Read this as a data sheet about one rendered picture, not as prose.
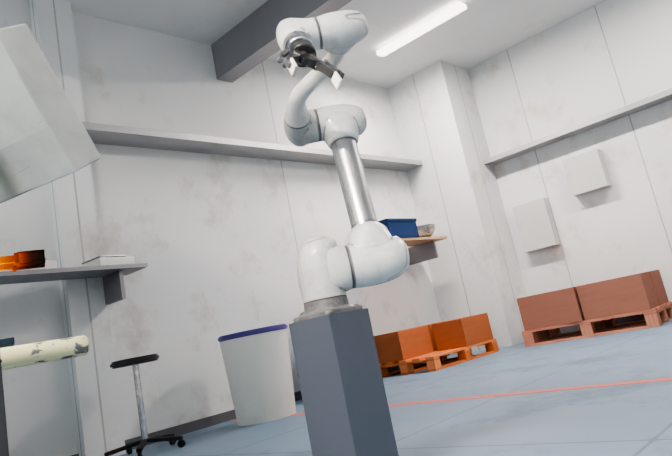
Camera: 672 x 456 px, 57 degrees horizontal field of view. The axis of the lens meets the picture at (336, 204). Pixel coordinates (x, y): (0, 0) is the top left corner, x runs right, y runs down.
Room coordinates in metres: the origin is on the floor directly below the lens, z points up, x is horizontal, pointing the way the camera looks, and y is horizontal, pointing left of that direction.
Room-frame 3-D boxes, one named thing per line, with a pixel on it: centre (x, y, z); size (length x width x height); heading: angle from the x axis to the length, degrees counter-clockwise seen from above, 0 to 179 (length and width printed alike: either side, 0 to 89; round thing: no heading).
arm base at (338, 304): (2.20, 0.12, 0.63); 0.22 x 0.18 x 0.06; 48
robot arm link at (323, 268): (2.19, 0.09, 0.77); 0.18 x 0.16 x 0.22; 97
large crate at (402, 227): (7.27, -0.55, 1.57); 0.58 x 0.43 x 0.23; 138
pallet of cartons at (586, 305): (7.01, -2.54, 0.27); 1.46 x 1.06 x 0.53; 48
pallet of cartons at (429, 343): (7.12, -0.76, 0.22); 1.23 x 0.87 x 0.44; 138
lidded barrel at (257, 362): (5.20, 0.89, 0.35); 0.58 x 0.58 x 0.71
